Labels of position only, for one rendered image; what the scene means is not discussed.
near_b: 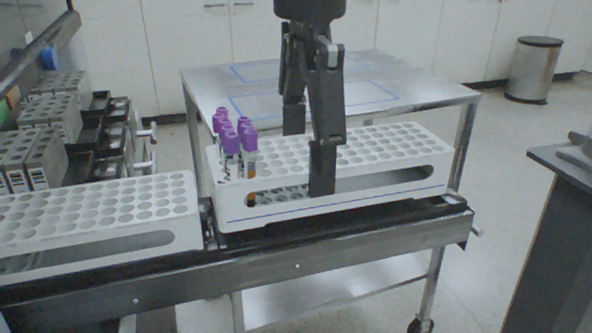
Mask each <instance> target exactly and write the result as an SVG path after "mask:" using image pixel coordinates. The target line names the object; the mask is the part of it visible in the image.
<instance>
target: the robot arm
mask: <svg viewBox="0 0 592 333"><path fill-rule="evenodd" d="M346 5H347V0H273V12H274V14H275V15H276V16H277V17H278V18H280V19H286V20H282V21H281V23H280V28H281V47H280V61H279V76H278V88H277V92H278V94H279V95H282V98H281V102H282V104H283V106H282V137H283V136H290V135H298V134H305V117H306V104H305V103H306V102H307V101H305V100H307V99H306V96H305V94H304V90H305V86H306V90H307V96H308V102H309V108H310V115H311V121H312V128H313V134H314V139H313V140H309V141H308V142H307V143H308V146H309V179H308V194H309V196H310V198H315V197H321V196H326V195H331V194H334V193H335V182H336V164H337V146H339V145H345V144H346V143H347V132H346V114H345V94H344V76H343V66H344V56H345V46H344V44H343V43H332V37H331V28H330V23H331V21H332V20H333V19H340V18H342V17H343V16H344V15H345V13H346ZM567 138H568V139H569V140H570V141H571V142H573V143H574V144H576V145H575V146H565V147H558V148H557V149H556V152H555V155H556V156H558V157H559V158H562V159H565V160H567V161H569V162H572V163H573V164H575V165H577V166H579V167H581V168H583V169H584V170H586V171H588V172H590V173H592V120H591V124H590V127H589V130H588V131H584V130H580V129H571V130H570V131H569V132H568V135H567Z"/></svg>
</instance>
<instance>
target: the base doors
mask: <svg viewBox="0 0 592 333"><path fill-rule="evenodd" d="M72 1H73V5H74V8H75V10H77V11H78V12H79V13H80V20H81V26H80V34H81V38H82V41H83V45H84V49H85V53H86V56H87V61H88V65H89V69H90V72H91V76H92V83H93V87H94V90H95V91H101V90H110V93H111V97H117V96H126V95H127V96H128V98H129V99H130V98H131V100H132V104H133V108H134V110H137V109H138V110H139V112H140V117H150V116H159V113H160V115H168V114H177V113H186V112H185V105H184V99H183V91H182V85H181V78H180V75H179V68H191V67H200V66H210V65H219V64H228V63H238V62H247V61H256V60H266V59H275V58H280V47H281V28H280V23H281V21H282V20H286V19H283V18H278V17H277V16H276V15H275V14H274V12H273V0H141V4H140V0H72ZM250 1H251V2H254V4H252V5H233V3H234V2H236V3H248V2H250ZM467 1H468V0H347V5H346V6H353V9H346V13H345V15H344V16H343V17H342V18H338V19H333V20H332V21H331V23H330V28H331V37H332V43H343V44H344V46H345V52H349V51H357V50H366V49H378V50H380V51H382V52H385V53H387V54H389V55H392V56H396V57H397V58H399V59H402V60H404V61H406V62H409V63H411V64H413V65H416V66H418V67H420V68H423V69H426V70H428V71H430V72H433V73H435V74H437V75H439V76H441V77H444V78H446V79H448V80H452V81H454V82H457V83H465V82H474V81H482V80H483V81H485V80H501V79H508V76H509V72H510V68H511V65H512V59H513V55H514V51H515V47H516V44H515V43H516V42H517V38H518V37H519V36H525V35H540V36H549V37H555V38H559V39H563V40H564V43H563V44H562V47H561V52H560V55H559V58H558V61H557V65H556V67H555V70H554V73H562V72H572V71H580V69H581V66H582V64H583V61H584V58H585V55H586V50H587V47H588V45H589V42H590V39H591V37H592V0H507V2H505V1H504V0H501V3H500V2H498V0H480V2H468V3H467ZM221 3H223V4H225V5H224V6H204V4H207V5H208V4H221ZM499 5H501V7H500V10H499V13H498V12H497V11H498V7H499ZM141 6H142V10H141ZM228 10H229V12H228ZM233 11H236V14H235V15H233ZM224 12H225V13H226V16H223V13H224ZM186 14H198V17H191V18H180V17H179V15H186ZM142 16H143V20H142ZM82 17H102V20H82ZM143 22H144V26H143ZM229 23H230V25H229ZM144 27H145V31H144ZM145 33H146V37H145ZM230 34H231V38H230ZM146 38H147V42H146ZM147 43H148V47H147ZM231 46H232V50H231ZM148 48H149V53H148ZM149 54H150V57H149ZM150 59H151V63H150ZM232 59H233V62H232ZM151 65H152V68H151ZM152 71H153V74H152ZM153 75H154V78H153ZM154 86H155V89H154ZM155 92H156V95H155ZM156 97H157V100H156ZM157 103H158V105H157ZM158 107H159V111H158Z"/></svg>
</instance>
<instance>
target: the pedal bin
mask: <svg viewBox="0 0 592 333"><path fill-rule="evenodd" d="M563 43H564V40H563V39H559V38H555V37H549V36H540V35H525V36H519V37H518V38H517V42H516V43H515V44H516V47H515V51H514V55H513V59H512V65H511V68H510V72H509V76H508V79H507V83H506V87H505V90H504V96H505V97H506V98H508V99H510V100H513V101H515V102H519V103H525V104H540V105H543V104H547V103H548V102H547V101H545V100H546V98H547V94H548V91H549V86H550V83H551V80H552V76H553V73H554V70H555V67H556V65H557V61H558V58H559V55H560V52H561V47H562V44H563Z"/></svg>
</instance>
